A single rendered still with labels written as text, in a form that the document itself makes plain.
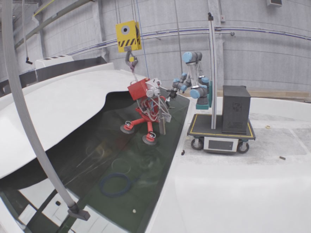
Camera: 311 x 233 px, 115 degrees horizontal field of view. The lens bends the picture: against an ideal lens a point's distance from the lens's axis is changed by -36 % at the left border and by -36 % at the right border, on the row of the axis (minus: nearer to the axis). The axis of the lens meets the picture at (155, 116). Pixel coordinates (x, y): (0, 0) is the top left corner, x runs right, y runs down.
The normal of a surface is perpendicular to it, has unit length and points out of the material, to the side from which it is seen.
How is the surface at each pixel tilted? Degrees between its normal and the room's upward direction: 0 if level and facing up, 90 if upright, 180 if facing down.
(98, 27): 90
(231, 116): 90
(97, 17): 90
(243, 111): 90
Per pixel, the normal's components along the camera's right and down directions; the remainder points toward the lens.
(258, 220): -0.29, -0.28
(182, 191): -0.25, -0.54
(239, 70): -0.29, 0.40
